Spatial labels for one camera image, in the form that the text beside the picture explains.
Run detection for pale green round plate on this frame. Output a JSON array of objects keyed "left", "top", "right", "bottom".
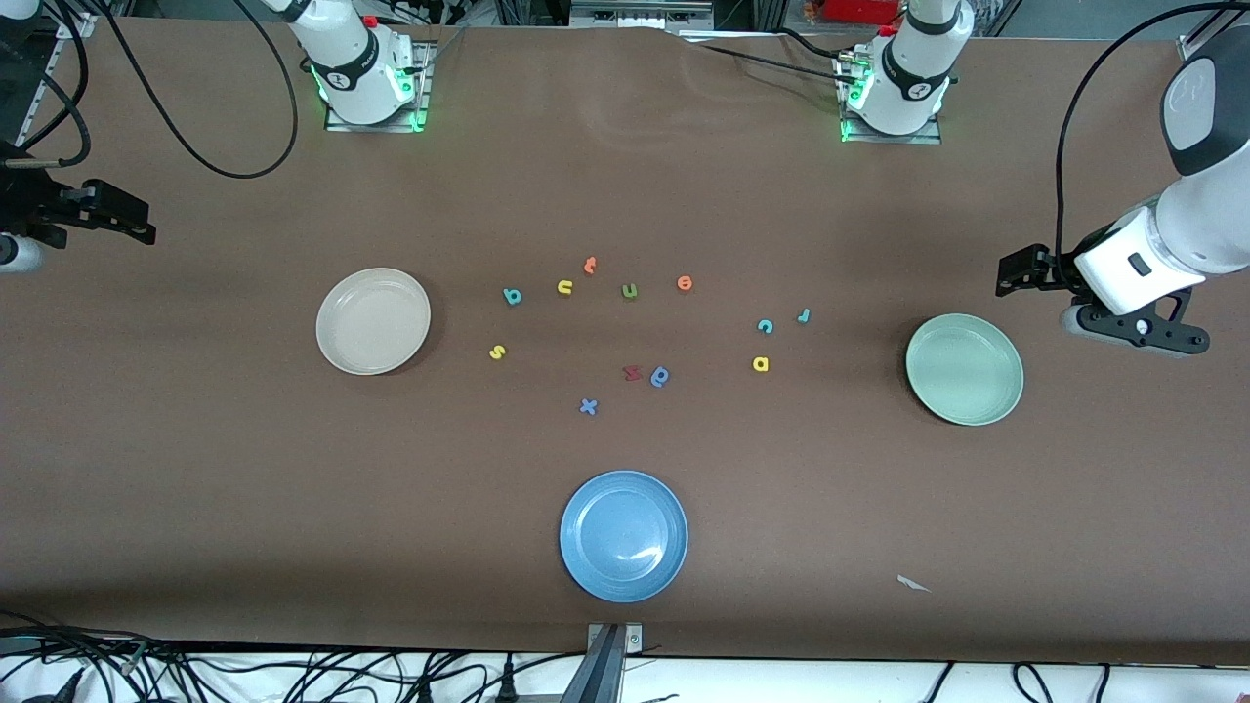
[{"left": 905, "top": 312, "right": 1025, "bottom": 428}]

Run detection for brown table cover sheet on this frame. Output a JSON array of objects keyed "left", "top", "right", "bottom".
[{"left": 0, "top": 18, "right": 1250, "bottom": 667}]

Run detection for beige round plate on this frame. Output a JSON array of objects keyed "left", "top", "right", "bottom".
[{"left": 315, "top": 267, "right": 432, "bottom": 377}]

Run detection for red background object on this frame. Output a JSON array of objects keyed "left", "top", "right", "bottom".
[{"left": 818, "top": 0, "right": 904, "bottom": 25}]

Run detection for grey metal box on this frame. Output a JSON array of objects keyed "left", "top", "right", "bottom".
[{"left": 569, "top": 0, "right": 716, "bottom": 30}]

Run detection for blue round plate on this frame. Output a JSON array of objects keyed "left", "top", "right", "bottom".
[{"left": 559, "top": 470, "right": 689, "bottom": 604}]

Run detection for aluminium profile bar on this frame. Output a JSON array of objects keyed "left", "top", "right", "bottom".
[{"left": 562, "top": 622, "right": 646, "bottom": 703}]

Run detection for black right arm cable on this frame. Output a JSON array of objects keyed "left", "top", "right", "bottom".
[{"left": 0, "top": 0, "right": 299, "bottom": 180}]

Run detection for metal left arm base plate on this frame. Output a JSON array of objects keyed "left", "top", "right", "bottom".
[{"left": 838, "top": 49, "right": 943, "bottom": 145}]

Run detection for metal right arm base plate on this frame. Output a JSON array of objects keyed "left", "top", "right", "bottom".
[{"left": 324, "top": 39, "right": 436, "bottom": 133}]

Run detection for black base supply cable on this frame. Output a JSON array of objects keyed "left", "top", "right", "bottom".
[
  {"left": 776, "top": 25, "right": 885, "bottom": 63},
  {"left": 698, "top": 43, "right": 851, "bottom": 89}
]

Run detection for black floor cable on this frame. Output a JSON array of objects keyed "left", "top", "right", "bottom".
[{"left": 0, "top": 610, "right": 206, "bottom": 703}]

